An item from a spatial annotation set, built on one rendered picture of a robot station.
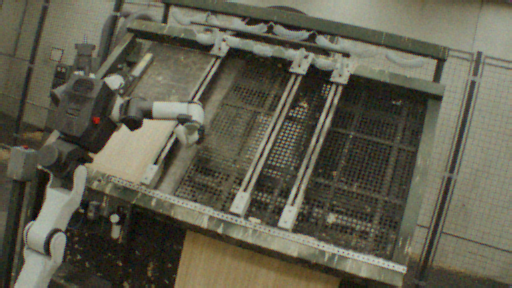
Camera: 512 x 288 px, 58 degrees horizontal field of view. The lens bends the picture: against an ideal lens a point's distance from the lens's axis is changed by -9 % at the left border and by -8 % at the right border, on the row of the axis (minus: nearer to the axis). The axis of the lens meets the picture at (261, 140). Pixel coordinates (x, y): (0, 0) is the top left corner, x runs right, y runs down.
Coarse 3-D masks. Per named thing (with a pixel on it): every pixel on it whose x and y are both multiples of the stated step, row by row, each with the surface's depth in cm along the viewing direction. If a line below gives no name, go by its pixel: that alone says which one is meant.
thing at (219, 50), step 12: (228, 36) 327; (216, 48) 320; (228, 48) 320; (216, 60) 321; (204, 72) 312; (216, 72) 316; (204, 84) 306; (192, 96) 301; (204, 96) 308; (168, 132) 285; (168, 144) 280; (156, 156) 275; (168, 156) 280; (156, 168) 270; (144, 180) 266; (156, 180) 272
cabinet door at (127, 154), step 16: (144, 128) 295; (160, 128) 295; (112, 144) 290; (128, 144) 289; (144, 144) 288; (160, 144) 287; (96, 160) 283; (112, 160) 283; (128, 160) 282; (144, 160) 281; (128, 176) 275
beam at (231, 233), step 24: (120, 192) 265; (168, 216) 256; (192, 216) 254; (240, 240) 245; (264, 240) 243; (288, 240) 242; (312, 240) 241; (312, 264) 237; (336, 264) 233; (360, 264) 232
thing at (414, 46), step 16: (176, 0) 374; (192, 0) 371; (208, 0) 367; (224, 0) 364; (240, 16) 363; (256, 16) 357; (272, 16) 354; (288, 16) 351; (304, 16) 348; (320, 32) 349; (336, 32) 342; (352, 32) 339; (368, 32) 336; (384, 32) 333; (400, 48) 330; (416, 48) 327; (432, 48) 324; (448, 48) 321; (432, 80) 331
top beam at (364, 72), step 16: (144, 32) 340; (160, 32) 336; (176, 32) 334; (192, 32) 333; (208, 32) 332; (192, 48) 336; (208, 48) 330; (240, 48) 320; (272, 48) 318; (272, 64) 320; (288, 64) 315; (352, 80) 305; (368, 80) 300; (384, 80) 296; (400, 80) 295; (416, 80) 294; (416, 96) 294; (432, 96) 289
